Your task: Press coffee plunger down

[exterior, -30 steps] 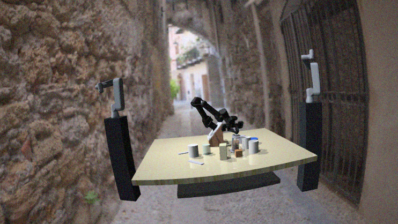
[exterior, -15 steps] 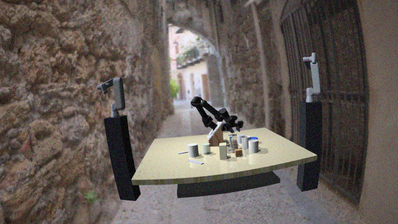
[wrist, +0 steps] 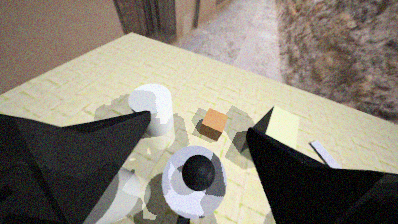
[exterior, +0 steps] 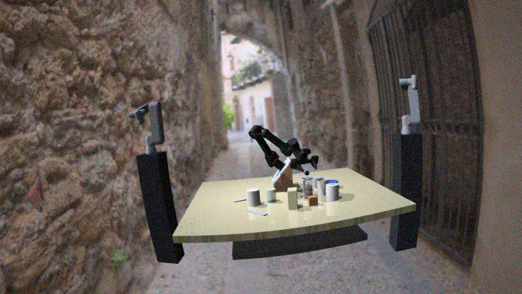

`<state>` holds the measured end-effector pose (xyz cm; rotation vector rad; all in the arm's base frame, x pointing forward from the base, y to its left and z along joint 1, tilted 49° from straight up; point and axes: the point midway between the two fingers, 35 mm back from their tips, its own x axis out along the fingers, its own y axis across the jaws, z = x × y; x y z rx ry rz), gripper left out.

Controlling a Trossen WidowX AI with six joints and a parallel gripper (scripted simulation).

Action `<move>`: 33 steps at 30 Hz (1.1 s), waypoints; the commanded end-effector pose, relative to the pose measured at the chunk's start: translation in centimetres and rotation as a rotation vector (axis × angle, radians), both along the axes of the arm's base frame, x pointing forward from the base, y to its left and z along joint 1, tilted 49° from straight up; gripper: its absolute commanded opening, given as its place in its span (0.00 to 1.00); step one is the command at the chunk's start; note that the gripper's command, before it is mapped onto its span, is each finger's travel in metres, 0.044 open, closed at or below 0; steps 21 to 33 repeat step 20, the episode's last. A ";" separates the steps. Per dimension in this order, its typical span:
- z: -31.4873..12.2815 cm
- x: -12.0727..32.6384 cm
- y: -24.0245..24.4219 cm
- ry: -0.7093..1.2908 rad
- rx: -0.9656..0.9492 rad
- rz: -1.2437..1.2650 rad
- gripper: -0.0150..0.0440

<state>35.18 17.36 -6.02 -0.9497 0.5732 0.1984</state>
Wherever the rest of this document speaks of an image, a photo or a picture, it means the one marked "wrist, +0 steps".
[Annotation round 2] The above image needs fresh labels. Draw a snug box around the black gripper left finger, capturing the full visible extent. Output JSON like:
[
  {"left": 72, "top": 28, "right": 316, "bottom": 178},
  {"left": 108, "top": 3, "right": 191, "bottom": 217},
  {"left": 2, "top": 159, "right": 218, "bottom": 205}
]
[{"left": 0, "top": 110, "right": 151, "bottom": 224}]

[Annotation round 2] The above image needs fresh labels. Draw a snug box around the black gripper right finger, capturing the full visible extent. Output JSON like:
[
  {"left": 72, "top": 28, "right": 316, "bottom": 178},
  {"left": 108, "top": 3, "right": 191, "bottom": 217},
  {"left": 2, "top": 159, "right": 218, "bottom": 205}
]
[{"left": 246, "top": 127, "right": 398, "bottom": 224}]

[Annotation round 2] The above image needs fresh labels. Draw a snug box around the small orange cube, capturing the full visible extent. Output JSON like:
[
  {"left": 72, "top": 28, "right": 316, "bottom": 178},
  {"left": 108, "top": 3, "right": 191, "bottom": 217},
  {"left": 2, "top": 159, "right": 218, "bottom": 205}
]
[{"left": 199, "top": 108, "right": 228, "bottom": 141}]

